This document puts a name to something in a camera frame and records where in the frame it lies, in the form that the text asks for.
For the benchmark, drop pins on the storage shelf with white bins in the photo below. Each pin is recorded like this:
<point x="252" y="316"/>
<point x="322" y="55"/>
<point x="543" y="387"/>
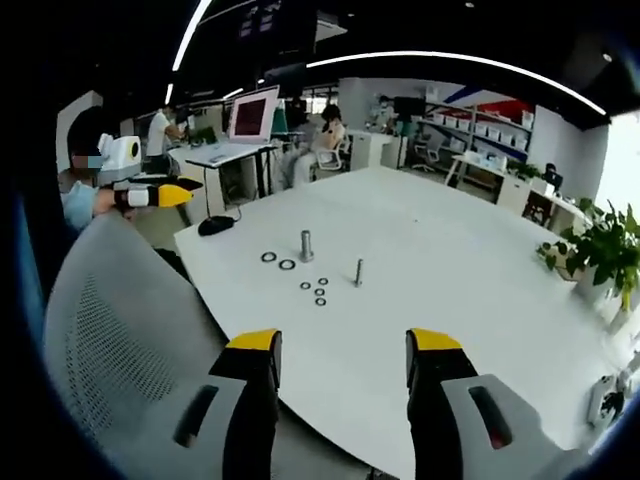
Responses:
<point x="480" y="125"/>

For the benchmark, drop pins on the white office chair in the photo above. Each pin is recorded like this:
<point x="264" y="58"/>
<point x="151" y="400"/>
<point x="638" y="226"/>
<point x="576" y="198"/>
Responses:
<point x="332" y="157"/>

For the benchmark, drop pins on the thick metal threaded stud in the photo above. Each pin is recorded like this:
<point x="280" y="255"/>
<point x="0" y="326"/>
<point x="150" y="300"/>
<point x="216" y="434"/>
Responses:
<point x="306" y="245"/>

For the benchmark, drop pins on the person's head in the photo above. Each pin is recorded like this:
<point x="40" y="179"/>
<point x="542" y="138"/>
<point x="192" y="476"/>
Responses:
<point x="82" y="130"/>

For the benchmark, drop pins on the straight ceiling light strip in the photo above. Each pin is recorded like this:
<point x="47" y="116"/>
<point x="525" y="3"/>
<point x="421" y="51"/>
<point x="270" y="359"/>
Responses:
<point x="190" y="35"/>

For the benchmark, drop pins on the white trestle table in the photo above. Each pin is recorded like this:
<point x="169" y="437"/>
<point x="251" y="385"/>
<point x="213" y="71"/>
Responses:
<point x="475" y="167"/>

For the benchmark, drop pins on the long curved ceiling light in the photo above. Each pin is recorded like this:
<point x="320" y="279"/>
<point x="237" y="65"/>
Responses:
<point x="450" y="56"/>

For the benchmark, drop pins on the large metal washer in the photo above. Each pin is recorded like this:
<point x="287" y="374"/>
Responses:
<point x="286" y="264"/>
<point x="268" y="257"/>

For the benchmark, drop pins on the person's left hand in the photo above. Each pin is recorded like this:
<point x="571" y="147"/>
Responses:
<point x="106" y="202"/>

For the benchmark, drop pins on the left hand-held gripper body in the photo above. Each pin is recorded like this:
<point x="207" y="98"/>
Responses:
<point x="122" y="155"/>

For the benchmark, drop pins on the pink framed monitor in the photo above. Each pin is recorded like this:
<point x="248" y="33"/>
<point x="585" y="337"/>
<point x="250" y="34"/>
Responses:
<point x="250" y="117"/>

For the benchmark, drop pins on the white standing desk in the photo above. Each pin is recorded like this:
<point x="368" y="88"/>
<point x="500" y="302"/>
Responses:
<point x="225" y="155"/>

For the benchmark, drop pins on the grey mesh office chair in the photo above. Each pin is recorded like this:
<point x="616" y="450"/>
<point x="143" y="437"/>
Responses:
<point x="125" y="325"/>

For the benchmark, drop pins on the small green plant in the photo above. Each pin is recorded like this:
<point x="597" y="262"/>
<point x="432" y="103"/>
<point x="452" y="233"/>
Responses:
<point x="524" y="170"/>

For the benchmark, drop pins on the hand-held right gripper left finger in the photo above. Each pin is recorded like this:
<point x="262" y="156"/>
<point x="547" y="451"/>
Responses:
<point x="250" y="400"/>

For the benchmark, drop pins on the black computer mouse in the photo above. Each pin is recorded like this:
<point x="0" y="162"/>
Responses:
<point x="215" y="226"/>

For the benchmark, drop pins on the large green potted plant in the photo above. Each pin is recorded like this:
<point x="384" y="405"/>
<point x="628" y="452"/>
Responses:
<point x="605" y="245"/>

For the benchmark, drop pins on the thin metal threaded stud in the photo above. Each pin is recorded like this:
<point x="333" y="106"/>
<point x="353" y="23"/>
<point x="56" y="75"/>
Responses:
<point x="358" y="272"/>

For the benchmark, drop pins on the black mesh office chair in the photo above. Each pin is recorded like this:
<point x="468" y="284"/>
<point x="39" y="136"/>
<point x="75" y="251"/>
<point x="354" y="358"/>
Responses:
<point x="430" y="150"/>

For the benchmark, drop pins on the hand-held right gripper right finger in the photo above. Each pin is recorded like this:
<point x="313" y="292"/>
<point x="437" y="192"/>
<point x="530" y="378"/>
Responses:
<point x="440" y="400"/>

